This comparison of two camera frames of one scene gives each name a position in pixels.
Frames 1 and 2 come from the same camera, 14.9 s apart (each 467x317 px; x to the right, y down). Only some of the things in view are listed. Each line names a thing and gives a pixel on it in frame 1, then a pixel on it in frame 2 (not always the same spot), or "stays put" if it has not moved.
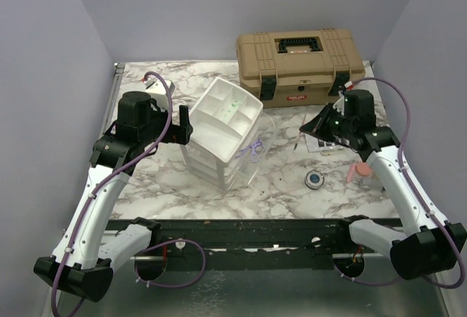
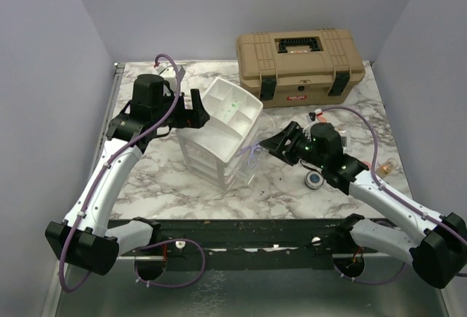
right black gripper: (317, 125) to (276, 143)
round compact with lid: (314, 179) stays put
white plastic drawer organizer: (231, 136) stays put
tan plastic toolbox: (296, 68) stays put
